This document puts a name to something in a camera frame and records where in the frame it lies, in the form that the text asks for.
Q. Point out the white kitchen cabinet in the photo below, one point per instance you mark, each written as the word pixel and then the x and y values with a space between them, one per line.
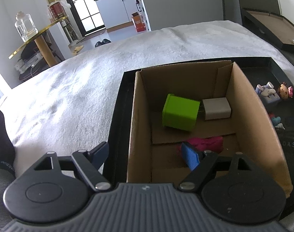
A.
pixel 117 14

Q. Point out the orange cardboard box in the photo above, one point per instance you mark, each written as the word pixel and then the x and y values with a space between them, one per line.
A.
pixel 138 22

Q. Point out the black shallow tray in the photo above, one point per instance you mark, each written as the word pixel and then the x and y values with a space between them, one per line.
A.
pixel 257 69

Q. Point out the green cube charger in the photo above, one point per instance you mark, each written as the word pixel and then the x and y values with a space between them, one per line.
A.
pixel 180 113

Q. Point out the pair of dark slippers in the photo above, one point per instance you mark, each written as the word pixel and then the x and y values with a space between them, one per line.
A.
pixel 100 43

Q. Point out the black open storage bench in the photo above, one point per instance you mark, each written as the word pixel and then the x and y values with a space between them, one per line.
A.
pixel 266 16

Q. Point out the white USB charger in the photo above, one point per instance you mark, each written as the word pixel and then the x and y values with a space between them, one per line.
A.
pixel 215 108

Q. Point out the gold round side table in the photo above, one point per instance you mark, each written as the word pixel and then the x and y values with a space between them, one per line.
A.
pixel 41 44

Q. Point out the small red-dress doll figurine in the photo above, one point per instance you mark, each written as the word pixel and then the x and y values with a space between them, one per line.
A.
pixel 285 92

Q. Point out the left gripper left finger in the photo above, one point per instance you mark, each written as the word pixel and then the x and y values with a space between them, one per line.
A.
pixel 86 164

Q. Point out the clear glass jar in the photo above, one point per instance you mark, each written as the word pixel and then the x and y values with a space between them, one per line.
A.
pixel 25 26

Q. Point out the red tin box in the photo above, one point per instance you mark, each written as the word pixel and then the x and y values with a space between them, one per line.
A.
pixel 57 9

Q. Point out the brown cardboard box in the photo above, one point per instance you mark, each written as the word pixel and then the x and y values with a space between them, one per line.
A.
pixel 153 156

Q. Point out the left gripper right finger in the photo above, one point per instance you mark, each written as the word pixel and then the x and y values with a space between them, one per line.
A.
pixel 203 166

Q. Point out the white grey bunny block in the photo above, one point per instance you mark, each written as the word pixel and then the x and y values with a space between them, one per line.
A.
pixel 267 94

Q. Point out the blue red crab figurine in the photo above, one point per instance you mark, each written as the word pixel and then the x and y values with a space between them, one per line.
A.
pixel 276 121

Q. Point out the white fluffy blanket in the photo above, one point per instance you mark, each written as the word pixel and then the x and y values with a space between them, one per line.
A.
pixel 70 107

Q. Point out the pink bear figurine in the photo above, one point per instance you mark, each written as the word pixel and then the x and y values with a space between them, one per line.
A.
pixel 215 144

